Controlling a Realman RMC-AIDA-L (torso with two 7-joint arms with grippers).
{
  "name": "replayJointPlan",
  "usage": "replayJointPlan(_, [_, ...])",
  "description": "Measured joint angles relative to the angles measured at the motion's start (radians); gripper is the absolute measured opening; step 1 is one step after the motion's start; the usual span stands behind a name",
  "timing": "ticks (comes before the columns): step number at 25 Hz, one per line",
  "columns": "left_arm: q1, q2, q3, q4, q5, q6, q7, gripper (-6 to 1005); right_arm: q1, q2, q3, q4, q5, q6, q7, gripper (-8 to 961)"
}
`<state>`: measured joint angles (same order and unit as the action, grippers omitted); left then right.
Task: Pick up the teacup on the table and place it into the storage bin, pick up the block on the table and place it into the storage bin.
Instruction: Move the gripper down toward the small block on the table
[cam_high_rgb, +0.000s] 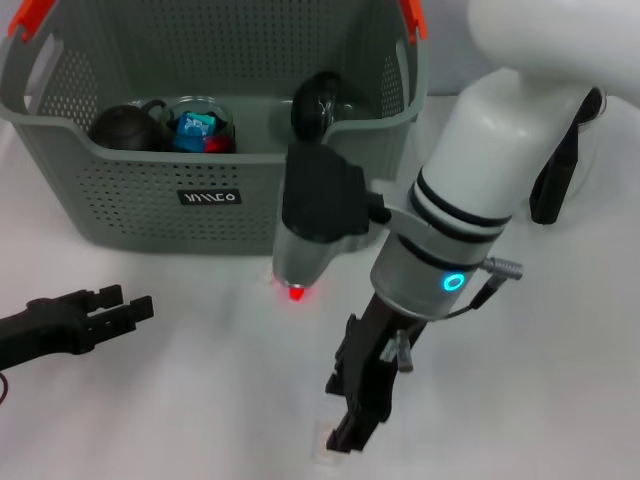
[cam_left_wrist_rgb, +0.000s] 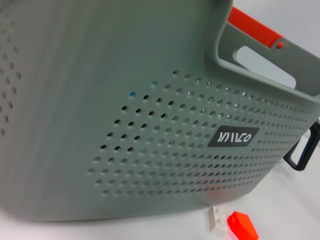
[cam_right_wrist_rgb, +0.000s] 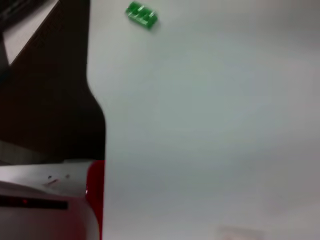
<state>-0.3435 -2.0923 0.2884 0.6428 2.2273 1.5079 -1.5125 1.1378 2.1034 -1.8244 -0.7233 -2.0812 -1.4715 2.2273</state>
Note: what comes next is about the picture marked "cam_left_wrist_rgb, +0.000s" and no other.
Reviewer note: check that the white toy brick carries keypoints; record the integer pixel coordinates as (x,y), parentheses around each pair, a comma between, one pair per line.
(217,220)

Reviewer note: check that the red sloped toy brick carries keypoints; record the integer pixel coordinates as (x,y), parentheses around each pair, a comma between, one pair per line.
(243,226)

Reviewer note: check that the grey perforated plastic storage basket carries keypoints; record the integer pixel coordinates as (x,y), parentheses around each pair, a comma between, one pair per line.
(100,100)

